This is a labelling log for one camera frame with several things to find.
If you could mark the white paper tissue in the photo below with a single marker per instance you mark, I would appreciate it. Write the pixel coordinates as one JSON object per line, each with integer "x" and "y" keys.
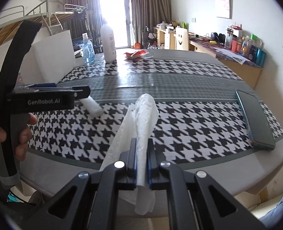
{"x": 144, "y": 124}

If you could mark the printed paper sheets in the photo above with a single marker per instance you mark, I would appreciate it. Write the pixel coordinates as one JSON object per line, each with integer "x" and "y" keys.
{"x": 230, "y": 54}

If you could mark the light blue denim cloth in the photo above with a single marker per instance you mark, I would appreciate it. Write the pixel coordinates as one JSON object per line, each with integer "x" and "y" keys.
{"x": 278, "y": 203}

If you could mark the clear blue spray bottle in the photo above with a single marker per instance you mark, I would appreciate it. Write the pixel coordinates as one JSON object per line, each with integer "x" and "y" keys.
{"x": 88, "y": 52}

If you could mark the orange box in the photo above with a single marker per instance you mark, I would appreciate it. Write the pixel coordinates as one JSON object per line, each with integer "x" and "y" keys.
{"x": 138, "y": 46}

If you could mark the green packet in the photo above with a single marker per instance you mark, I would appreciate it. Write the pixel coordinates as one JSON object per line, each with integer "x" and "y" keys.
{"x": 184, "y": 25}

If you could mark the white foam box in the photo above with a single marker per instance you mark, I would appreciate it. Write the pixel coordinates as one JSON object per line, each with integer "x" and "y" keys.
{"x": 52, "y": 57}

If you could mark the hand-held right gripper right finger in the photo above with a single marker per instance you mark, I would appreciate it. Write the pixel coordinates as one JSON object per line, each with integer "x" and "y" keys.
{"x": 150, "y": 158}

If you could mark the wooden chair with smiley face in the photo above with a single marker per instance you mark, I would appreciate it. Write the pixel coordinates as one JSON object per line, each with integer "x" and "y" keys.
{"x": 181, "y": 38}

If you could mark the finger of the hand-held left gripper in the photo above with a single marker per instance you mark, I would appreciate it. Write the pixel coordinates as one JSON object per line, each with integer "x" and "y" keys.
{"x": 44, "y": 85}
{"x": 82, "y": 92}

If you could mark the white gauze roll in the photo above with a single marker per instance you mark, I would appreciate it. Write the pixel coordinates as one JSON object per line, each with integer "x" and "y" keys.
{"x": 93, "y": 107}

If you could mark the glass balcony door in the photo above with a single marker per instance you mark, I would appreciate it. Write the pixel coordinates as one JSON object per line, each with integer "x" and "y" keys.
{"x": 117, "y": 16}

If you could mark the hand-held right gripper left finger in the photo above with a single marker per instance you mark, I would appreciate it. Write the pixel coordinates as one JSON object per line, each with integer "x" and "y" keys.
{"x": 133, "y": 158}

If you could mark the wooden desk with drawers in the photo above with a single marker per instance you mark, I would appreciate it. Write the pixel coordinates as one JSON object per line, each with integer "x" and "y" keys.
{"x": 166, "y": 40}

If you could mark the red snack packet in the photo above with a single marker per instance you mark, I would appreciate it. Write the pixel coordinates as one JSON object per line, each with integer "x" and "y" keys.
{"x": 136, "y": 54}

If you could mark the dark smartphone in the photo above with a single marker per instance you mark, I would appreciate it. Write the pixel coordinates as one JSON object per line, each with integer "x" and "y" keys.
{"x": 254, "y": 117}

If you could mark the wooden desk with patterned cover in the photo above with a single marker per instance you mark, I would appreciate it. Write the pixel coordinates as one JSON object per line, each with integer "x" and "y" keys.
{"x": 242, "y": 71}

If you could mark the white plastic spray bottle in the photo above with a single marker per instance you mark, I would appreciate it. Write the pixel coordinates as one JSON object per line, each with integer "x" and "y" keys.
{"x": 108, "y": 43}

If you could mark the dark hanging clothes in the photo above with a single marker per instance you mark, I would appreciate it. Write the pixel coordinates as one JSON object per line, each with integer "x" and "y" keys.
{"x": 80, "y": 16}

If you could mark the pink wall picture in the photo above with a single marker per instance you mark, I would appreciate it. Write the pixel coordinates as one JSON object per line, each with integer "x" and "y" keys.
{"x": 224, "y": 8}

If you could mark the row of toiletry bottles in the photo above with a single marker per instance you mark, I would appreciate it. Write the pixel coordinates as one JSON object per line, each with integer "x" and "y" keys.
{"x": 252, "y": 52}

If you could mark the person's left hand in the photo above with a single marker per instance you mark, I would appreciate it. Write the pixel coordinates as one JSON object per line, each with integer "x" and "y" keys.
{"x": 24, "y": 136}

